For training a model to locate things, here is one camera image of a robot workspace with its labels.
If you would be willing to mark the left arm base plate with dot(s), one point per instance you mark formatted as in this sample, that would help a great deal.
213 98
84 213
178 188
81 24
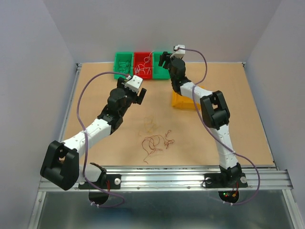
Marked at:
105 181

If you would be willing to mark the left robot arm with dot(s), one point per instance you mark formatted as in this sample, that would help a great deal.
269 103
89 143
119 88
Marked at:
61 163

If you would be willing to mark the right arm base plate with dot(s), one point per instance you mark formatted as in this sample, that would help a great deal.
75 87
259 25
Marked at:
220 180

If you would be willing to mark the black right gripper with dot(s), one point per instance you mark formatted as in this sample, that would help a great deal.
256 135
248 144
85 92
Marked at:
165 56

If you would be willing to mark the yellow plastic bin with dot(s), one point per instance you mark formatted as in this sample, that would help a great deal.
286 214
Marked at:
184 100

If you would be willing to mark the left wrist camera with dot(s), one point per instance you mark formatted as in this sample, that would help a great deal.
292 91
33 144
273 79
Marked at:
133 83

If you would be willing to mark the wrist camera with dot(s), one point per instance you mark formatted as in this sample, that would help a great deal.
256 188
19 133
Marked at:
133 83
178 51

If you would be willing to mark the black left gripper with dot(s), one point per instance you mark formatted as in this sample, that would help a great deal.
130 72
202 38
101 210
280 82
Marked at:
137 99

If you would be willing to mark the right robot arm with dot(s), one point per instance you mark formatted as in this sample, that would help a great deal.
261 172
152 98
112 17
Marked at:
214 115

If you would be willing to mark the left green plastic bin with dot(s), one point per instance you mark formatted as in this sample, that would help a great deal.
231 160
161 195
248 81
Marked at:
123 63

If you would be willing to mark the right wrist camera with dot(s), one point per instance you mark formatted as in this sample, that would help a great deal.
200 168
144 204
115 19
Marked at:
178 51

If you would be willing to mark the right green plastic bin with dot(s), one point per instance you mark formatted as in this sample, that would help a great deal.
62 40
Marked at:
159 73

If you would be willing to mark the red plastic bin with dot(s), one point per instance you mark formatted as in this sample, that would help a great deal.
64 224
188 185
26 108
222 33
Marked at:
142 65

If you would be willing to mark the green plastic bin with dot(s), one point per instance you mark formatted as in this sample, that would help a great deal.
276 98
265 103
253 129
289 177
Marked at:
123 63
159 73

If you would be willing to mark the aluminium rail frame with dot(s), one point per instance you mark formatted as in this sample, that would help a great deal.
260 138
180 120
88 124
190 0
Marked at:
191 180

